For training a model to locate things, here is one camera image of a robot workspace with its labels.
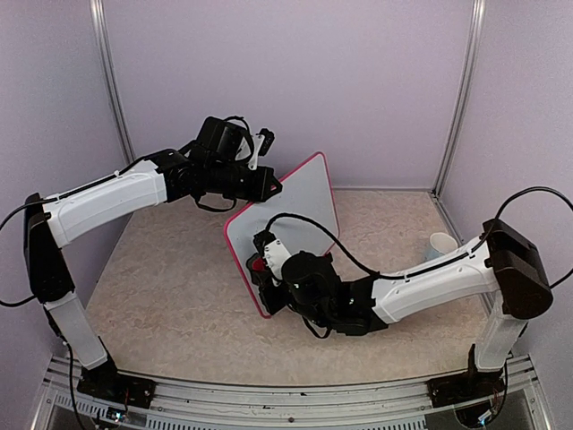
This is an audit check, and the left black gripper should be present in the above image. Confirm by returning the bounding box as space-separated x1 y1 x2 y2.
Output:
208 160 284 203

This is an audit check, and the pink framed whiteboard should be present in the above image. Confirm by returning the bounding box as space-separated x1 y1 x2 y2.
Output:
224 151 340 319

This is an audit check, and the red whiteboard eraser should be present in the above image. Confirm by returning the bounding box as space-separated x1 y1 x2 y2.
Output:
246 254 268 272

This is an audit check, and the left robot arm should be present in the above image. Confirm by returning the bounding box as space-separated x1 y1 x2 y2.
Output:
24 116 282 399

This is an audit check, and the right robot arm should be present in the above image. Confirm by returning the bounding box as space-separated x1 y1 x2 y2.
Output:
247 219 553 398

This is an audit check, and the light blue mug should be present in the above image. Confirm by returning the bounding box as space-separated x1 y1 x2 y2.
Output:
423 232 458 262

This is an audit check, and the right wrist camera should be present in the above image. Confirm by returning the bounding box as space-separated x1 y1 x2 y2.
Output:
253 230 291 285

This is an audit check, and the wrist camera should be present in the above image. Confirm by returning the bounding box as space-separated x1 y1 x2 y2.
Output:
253 230 291 285
237 128 275 170

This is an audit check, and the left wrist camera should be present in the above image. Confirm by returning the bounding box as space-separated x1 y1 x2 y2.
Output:
237 128 275 170

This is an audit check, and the front aluminium rail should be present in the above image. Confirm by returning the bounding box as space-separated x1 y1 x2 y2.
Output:
30 356 552 430

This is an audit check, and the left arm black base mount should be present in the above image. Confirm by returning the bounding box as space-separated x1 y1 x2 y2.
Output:
77 357 156 409

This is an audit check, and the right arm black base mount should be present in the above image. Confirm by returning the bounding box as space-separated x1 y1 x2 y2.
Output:
426 344 505 408

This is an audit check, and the left aluminium frame post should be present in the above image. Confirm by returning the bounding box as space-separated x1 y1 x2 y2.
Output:
89 0 135 164

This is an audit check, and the aluminium frame post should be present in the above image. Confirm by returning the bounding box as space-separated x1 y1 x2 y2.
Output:
89 0 135 164
432 0 486 200

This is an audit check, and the right aluminium frame post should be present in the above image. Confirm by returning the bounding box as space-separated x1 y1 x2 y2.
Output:
432 0 486 200

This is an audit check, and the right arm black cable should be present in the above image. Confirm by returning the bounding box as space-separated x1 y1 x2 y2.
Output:
263 185 573 290

